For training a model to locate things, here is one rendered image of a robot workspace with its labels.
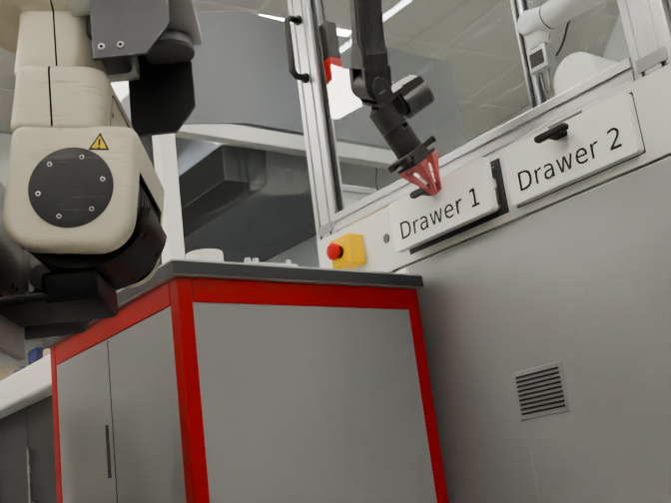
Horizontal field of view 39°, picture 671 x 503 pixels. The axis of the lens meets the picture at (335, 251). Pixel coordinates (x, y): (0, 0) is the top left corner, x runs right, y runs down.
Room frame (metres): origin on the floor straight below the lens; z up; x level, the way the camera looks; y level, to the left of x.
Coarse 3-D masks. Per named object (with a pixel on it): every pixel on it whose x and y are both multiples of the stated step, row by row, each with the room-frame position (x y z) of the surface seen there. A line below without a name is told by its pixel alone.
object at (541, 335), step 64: (640, 192) 1.54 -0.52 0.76; (448, 256) 1.90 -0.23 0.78; (512, 256) 1.77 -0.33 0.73; (576, 256) 1.66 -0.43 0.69; (640, 256) 1.56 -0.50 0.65; (448, 320) 1.93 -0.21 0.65; (512, 320) 1.79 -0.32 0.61; (576, 320) 1.68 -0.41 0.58; (640, 320) 1.58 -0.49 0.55; (448, 384) 1.95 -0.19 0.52; (512, 384) 1.81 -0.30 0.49; (576, 384) 1.70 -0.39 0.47; (640, 384) 1.60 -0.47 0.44; (448, 448) 1.97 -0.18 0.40; (512, 448) 1.84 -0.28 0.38; (576, 448) 1.72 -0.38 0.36; (640, 448) 1.62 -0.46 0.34
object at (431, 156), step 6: (420, 150) 1.75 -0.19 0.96; (426, 150) 1.76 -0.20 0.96; (432, 150) 1.77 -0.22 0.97; (414, 156) 1.74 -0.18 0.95; (420, 156) 1.75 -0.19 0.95; (426, 156) 1.76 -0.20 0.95; (432, 156) 1.77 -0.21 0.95; (414, 162) 1.74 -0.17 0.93; (432, 162) 1.78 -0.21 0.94; (432, 168) 1.79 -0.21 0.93; (438, 168) 1.79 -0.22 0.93; (420, 174) 1.82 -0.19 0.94; (438, 174) 1.79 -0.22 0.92; (438, 180) 1.80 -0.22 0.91; (438, 186) 1.81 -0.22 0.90
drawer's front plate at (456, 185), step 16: (480, 160) 1.74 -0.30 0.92; (448, 176) 1.81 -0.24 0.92; (464, 176) 1.78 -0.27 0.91; (480, 176) 1.75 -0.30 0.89; (448, 192) 1.82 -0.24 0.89; (464, 192) 1.78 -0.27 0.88; (480, 192) 1.75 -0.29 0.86; (400, 208) 1.93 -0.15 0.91; (416, 208) 1.89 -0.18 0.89; (432, 208) 1.86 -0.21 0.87; (448, 208) 1.82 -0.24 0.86; (464, 208) 1.79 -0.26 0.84; (480, 208) 1.76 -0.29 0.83; (496, 208) 1.74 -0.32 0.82; (416, 224) 1.90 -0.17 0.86; (432, 224) 1.86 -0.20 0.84; (448, 224) 1.83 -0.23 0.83; (464, 224) 1.81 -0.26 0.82; (400, 240) 1.94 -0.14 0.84; (416, 240) 1.91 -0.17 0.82
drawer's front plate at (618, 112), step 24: (624, 96) 1.51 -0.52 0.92; (576, 120) 1.59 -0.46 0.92; (600, 120) 1.55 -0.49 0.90; (624, 120) 1.52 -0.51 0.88; (528, 144) 1.68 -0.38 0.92; (552, 144) 1.64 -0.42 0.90; (576, 144) 1.60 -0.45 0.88; (600, 144) 1.56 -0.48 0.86; (624, 144) 1.52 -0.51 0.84; (528, 168) 1.69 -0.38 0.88; (576, 168) 1.61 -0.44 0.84; (600, 168) 1.57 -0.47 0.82; (528, 192) 1.70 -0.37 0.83; (552, 192) 1.67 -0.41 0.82
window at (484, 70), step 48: (336, 0) 2.11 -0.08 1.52; (384, 0) 1.98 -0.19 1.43; (432, 0) 1.87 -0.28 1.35; (480, 0) 1.76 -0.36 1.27; (528, 0) 1.67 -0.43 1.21; (576, 0) 1.59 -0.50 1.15; (336, 48) 2.13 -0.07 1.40; (432, 48) 1.88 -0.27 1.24; (480, 48) 1.78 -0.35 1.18; (528, 48) 1.69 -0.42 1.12; (576, 48) 1.61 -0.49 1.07; (624, 48) 1.53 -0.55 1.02; (336, 96) 2.15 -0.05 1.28; (480, 96) 1.80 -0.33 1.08; (528, 96) 1.71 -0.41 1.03; (336, 144) 2.17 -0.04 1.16; (384, 144) 2.04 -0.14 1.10; (432, 144) 1.92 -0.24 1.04
